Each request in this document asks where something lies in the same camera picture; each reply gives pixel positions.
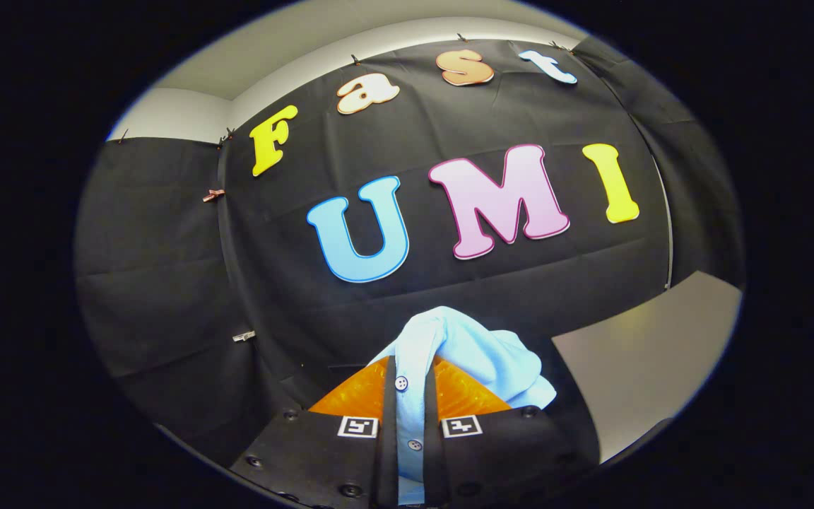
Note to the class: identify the black backdrop cloth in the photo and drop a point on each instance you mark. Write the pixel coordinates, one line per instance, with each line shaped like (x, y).
(273, 283)

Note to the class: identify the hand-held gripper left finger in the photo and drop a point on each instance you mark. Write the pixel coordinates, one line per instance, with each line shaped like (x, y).
(388, 438)

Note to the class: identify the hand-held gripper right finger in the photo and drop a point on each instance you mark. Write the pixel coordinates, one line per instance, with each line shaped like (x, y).
(433, 452)

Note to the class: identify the small pink clip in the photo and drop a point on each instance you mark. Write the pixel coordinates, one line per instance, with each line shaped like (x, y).
(213, 195)

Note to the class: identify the small silver clip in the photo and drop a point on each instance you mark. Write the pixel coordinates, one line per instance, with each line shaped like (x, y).
(243, 336)

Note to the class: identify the light blue polo shirt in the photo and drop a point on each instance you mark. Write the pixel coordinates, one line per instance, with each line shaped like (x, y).
(478, 346)

